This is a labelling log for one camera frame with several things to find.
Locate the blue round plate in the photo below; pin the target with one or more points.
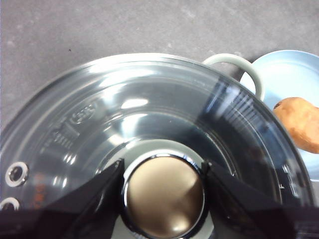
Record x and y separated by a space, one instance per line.
281 74

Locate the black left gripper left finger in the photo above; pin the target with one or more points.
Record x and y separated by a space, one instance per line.
79 214

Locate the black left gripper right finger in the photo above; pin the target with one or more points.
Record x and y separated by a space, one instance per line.
246 216

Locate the pale green electric steamer pot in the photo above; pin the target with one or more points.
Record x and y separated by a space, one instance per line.
249 65

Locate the glass lid with green knob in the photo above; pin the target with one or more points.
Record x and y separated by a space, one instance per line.
164 196

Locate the brown potato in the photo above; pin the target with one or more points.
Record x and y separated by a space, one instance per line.
299 122

